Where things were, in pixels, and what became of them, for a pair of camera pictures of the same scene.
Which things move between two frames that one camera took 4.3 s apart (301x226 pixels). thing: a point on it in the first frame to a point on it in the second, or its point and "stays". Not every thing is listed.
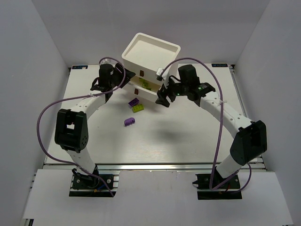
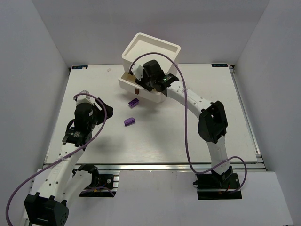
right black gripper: x=168 y=92 to x=140 y=82
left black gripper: x=121 y=74 to x=101 y=109
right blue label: x=219 y=65 stays
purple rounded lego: x=129 y=121 stays
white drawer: x=144 y=89 stays
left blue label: x=79 y=67 stays
